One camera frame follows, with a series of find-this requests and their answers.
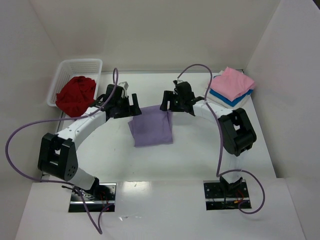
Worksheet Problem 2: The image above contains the purple t shirt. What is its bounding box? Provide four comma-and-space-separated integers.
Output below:
128, 105, 173, 148

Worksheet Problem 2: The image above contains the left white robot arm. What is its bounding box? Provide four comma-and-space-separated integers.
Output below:
37, 81, 142, 198

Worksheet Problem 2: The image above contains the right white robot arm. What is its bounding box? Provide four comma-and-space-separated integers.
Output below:
159, 80, 257, 193

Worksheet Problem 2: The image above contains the white folded t shirt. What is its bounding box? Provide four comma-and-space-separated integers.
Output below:
207, 77, 255, 109

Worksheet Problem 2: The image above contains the red t shirt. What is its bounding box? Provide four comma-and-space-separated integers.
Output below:
55, 76, 97, 118

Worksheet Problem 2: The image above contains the blue folded t shirt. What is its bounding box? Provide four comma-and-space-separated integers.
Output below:
208, 88, 254, 106

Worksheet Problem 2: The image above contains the pink folded t shirt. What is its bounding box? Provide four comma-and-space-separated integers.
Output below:
210, 67, 251, 101

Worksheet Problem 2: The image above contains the white plastic basket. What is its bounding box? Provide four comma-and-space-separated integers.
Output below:
46, 58, 103, 107

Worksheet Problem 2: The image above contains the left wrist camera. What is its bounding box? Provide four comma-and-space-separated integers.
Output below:
118, 81, 129, 98

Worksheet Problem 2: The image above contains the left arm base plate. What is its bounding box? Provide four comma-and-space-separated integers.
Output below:
68, 182, 117, 213

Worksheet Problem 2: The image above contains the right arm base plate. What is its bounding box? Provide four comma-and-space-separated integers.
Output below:
203, 180, 252, 211

